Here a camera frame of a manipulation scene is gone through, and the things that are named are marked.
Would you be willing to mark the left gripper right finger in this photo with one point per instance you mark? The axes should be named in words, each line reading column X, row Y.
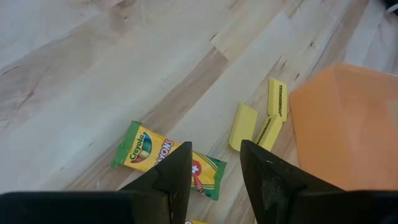
column 267, row 180

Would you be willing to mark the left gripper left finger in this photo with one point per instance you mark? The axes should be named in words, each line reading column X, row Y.
column 174, row 186

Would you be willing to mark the yellow Crayola crayon box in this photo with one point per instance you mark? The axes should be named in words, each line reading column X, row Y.
column 196, row 222
column 140, row 149

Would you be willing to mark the yellow eraser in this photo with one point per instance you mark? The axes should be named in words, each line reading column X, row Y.
column 242, row 126
column 270, row 132
column 273, row 99

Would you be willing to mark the orange translucent plastic tray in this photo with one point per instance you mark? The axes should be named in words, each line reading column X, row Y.
column 342, row 124

